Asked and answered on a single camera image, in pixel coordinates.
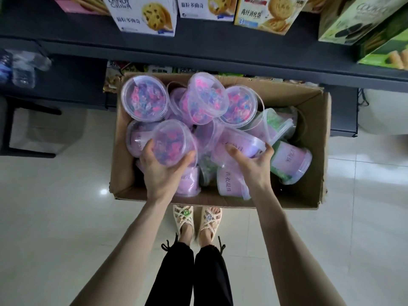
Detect person's right hand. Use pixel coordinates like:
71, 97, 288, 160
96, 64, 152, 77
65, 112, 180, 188
226, 143, 275, 201

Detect person's left hand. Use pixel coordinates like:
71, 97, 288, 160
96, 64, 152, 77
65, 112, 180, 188
139, 138, 197, 205

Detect purple bead tub pink label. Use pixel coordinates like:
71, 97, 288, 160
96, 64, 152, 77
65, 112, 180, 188
211, 127, 267, 169

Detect purple bead tub clear lid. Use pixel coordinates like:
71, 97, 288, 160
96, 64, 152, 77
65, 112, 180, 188
152, 119, 202, 198

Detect person's right forearm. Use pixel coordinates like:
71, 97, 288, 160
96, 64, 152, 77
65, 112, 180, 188
251, 189, 347, 306

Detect person's left forearm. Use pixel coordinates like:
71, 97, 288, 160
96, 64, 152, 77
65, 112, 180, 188
69, 195, 175, 306

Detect beige woven sandal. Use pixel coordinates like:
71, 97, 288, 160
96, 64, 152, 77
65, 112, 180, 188
195, 207, 223, 239
173, 205, 195, 234

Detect pile of purple tubs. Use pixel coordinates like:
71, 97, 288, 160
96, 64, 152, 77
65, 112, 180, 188
121, 72, 266, 201

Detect brown cardboard box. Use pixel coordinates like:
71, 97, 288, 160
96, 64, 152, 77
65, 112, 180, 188
109, 72, 332, 210

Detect dark grey shelf unit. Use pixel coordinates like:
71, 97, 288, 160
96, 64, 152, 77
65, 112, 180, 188
0, 0, 408, 156

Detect snack packets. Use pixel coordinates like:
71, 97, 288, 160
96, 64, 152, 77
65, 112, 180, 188
103, 60, 220, 93

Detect black trousers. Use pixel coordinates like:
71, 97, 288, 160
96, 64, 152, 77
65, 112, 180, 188
145, 234, 235, 306

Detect yellow sandwich biscuit box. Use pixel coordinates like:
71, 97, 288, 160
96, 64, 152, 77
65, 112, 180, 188
234, 0, 310, 36

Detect white chocolate chip cookie box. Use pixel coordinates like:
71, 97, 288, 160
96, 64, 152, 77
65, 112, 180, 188
101, 0, 178, 37
177, 0, 238, 21

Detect green dark cookie box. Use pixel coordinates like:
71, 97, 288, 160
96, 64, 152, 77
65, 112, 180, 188
318, 0, 408, 46

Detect light green wafer roll box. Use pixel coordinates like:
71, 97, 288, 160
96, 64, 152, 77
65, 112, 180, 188
358, 30, 408, 71

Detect clear plastic water bottle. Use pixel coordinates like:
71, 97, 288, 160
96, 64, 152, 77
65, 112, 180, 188
12, 50, 52, 89

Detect dark green biscuit stick box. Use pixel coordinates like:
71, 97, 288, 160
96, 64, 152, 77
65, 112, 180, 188
354, 8, 408, 61

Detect pink biscuit box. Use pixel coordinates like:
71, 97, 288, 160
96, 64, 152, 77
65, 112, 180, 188
52, 0, 111, 15

